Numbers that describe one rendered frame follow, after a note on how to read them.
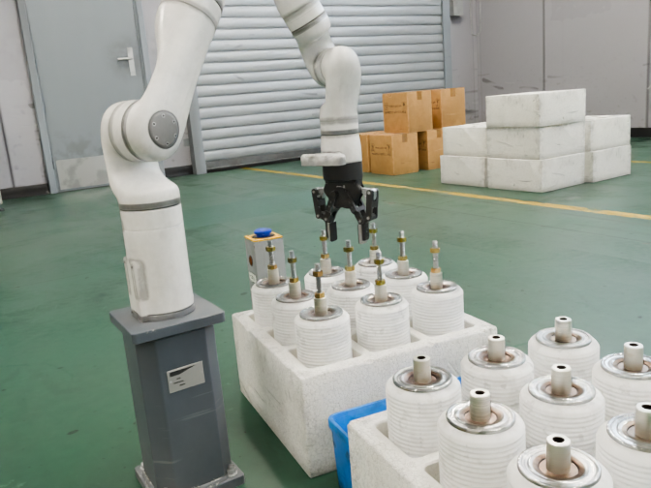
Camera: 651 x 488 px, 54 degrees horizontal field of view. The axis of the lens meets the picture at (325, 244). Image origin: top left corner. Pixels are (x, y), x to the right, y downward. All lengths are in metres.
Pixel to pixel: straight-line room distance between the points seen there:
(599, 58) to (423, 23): 1.90
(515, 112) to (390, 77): 3.63
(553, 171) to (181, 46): 3.04
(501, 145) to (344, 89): 2.81
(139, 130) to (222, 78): 5.39
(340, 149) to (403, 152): 3.74
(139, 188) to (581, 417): 0.67
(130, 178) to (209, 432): 0.42
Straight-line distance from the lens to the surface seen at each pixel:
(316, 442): 1.11
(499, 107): 3.91
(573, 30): 7.36
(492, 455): 0.74
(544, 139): 3.78
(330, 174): 1.19
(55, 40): 6.02
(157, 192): 0.98
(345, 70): 1.16
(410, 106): 4.94
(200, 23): 1.04
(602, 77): 7.14
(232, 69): 6.38
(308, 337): 1.09
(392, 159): 4.86
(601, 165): 4.14
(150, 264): 1.00
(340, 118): 1.18
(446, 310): 1.19
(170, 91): 0.99
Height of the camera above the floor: 0.61
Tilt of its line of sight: 13 degrees down
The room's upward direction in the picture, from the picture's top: 5 degrees counter-clockwise
